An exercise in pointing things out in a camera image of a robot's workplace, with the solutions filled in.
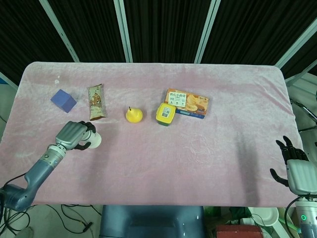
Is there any brown snack bar packet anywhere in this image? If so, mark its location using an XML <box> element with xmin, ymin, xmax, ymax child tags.
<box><xmin>88</xmin><ymin>84</ymin><xmax>108</xmax><ymax>121</ymax></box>

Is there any pink velvet tablecloth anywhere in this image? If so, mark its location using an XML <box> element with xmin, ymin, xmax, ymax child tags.
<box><xmin>0</xmin><ymin>61</ymin><xmax>310</xmax><ymax>206</ymax></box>

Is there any yellow toy pear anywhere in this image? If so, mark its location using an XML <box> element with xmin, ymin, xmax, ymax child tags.
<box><xmin>125</xmin><ymin>106</ymin><xmax>144</xmax><ymax>124</ymax></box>

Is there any black floor cable tangle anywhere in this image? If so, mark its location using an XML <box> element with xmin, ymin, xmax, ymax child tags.
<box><xmin>0</xmin><ymin>204</ymin><xmax>100</xmax><ymax>238</ymax></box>

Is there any purple foam block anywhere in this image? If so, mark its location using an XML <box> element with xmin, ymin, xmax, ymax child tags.
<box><xmin>50</xmin><ymin>89</ymin><xmax>77</xmax><ymax>114</ymax></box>

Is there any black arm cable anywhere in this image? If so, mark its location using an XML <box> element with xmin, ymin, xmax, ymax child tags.
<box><xmin>0</xmin><ymin>173</ymin><xmax>27</xmax><ymax>189</ymax></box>
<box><xmin>284</xmin><ymin>197</ymin><xmax>302</xmax><ymax>238</ymax></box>

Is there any red box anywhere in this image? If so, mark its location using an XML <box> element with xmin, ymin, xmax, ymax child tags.
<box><xmin>215</xmin><ymin>224</ymin><xmax>264</xmax><ymax>238</ymax></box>

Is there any white paper cup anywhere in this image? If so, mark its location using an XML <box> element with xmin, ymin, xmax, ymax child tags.
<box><xmin>80</xmin><ymin>130</ymin><xmax>103</xmax><ymax>149</ymax></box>

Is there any black partition panel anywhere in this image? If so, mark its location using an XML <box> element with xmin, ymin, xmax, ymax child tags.
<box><xmin>48</xmin><ymin>0</ymin><xmax>127</xmax><ymax>62</ymax></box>
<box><xmin>122</xmin><ymin>0</ymin><xmax>215</xmax><ymax>63</ymax></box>
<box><xmin>202</xmin><ymin>0</ymin><xmax>317</xmax><ymax>80</ymax></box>
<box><xmin>0</xmin><ymin>0</ymin><xmax>75</xmax><ymax>85</ymax></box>

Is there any yellow lidded small container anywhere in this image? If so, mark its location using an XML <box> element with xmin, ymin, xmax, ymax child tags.
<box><xmin>155</xmin><ymin>102</ymin><xmax>177</xmax><ymax>126</ymax></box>

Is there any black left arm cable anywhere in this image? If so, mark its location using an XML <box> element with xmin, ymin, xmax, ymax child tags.
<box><xmin>0</xmin><ymin>173</ymin><xmax>27</xmax><ymax>189</ymax></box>

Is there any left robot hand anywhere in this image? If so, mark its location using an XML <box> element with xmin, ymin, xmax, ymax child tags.
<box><xmin>54</xmin><ymin>120</ymin><xmax>97</xmax><ymax>151</ymax></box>

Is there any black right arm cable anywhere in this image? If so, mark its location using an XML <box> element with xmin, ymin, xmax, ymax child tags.
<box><xmin>284</xmin><ymin>197</ymin><xmax>302</xmax><ymax>238</ymax></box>

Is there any orange biscuit box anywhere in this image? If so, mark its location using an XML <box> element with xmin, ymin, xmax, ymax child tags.
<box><xmin>165</xmin><ymin>88</ymin><xmax>210</xmax><ymax>119</ymax></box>

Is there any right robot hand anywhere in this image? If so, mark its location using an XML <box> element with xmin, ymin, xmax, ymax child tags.
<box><xmin>269</xmin><ymin>135</ymin><xmax>313</xmax><ymax>195</ymax></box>

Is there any blue-grey robot torso base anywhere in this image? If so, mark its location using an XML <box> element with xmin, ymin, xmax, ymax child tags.
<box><xmin>99</xmin><ymin>205</ymin><xmax>206</xmax><ymax>238</ymax></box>

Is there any white plastic bowl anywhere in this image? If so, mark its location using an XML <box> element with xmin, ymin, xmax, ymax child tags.
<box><xmin>247</xmin><ymin>207</ymin><xmax>280</xmax><ymax>228</ymax></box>

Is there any silver metal tube frame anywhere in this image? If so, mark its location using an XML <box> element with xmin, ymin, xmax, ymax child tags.
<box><xmin>289</xmin><ymin>98</ymin><xmax>317</xmax><ymax>132</ymax></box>

